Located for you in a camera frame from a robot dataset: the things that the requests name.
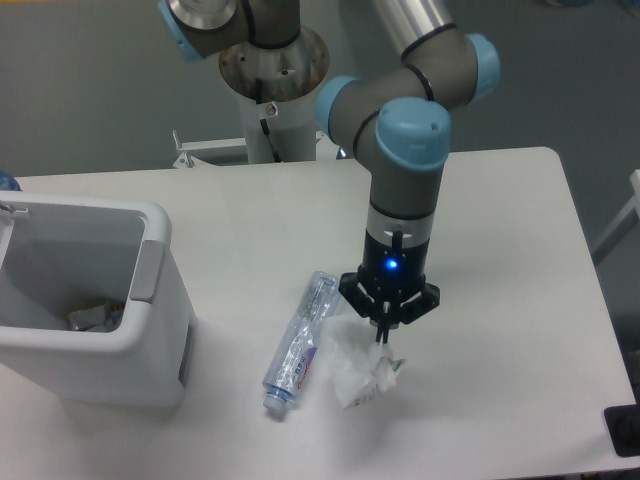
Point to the crushed clear plastic bottle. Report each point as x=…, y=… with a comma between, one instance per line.
x=286, y=375

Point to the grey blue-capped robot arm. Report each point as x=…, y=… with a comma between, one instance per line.
x=397, y=127

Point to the blue object at left edge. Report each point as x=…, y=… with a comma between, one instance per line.
x=8, y=182

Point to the white frame at right edge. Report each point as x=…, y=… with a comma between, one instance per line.
x=620, y=226

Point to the black clamp at table corner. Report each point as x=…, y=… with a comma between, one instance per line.
x=623, y=426

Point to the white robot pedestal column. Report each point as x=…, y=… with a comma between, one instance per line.
x=276, y=91

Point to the clear plastic wrapper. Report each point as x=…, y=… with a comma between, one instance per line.
x=361, y=369

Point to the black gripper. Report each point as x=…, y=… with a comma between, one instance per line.
x=393, y=276

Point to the white left base bracket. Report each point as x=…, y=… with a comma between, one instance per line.
x=225, y=152

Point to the white base bracket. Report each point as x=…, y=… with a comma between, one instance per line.
x=327, y=150
x=225, y=152

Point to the trash inside the can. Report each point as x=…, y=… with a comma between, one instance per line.
x=103, y=318

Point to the white right base bracket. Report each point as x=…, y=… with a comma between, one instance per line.
x=327, y=150

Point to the white trash can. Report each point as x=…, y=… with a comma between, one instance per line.
x=60, y=254

